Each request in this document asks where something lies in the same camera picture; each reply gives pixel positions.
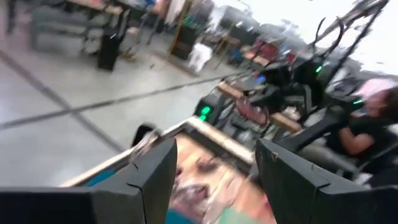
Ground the person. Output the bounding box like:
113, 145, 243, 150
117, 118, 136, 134
337, 77, 398, 178

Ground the white plastic bin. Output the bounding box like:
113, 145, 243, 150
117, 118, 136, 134
187, 42, 213, 75

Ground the red parts drawer rack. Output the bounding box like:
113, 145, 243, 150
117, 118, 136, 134
248, 40, 296, 66

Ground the wooden top workbench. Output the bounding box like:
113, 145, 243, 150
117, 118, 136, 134
216, 81, 303, 133

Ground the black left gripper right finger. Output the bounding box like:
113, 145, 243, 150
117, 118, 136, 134
256, 138, 398, 224

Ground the blue plastic bin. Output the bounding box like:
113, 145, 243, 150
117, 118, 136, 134
86, 169, 200, 224

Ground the black metal rig frame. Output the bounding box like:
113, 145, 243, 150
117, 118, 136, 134
60, 0, 392, 189

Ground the black equipment cabinet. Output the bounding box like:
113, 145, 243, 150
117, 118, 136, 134
169, 24, 200, 60

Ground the black computer tower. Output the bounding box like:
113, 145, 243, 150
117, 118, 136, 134
96, 30, 121, 72

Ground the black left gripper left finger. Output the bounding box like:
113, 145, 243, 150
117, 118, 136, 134
0, 138, 178, 224

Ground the black box with green lights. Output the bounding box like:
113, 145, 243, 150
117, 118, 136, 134
194, 95, 220, 123

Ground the teal translucent plastic bin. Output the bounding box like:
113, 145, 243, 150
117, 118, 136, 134
217, 206, 277, 224

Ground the clear plastic bin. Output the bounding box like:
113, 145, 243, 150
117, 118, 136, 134
129, 128, 259, 218

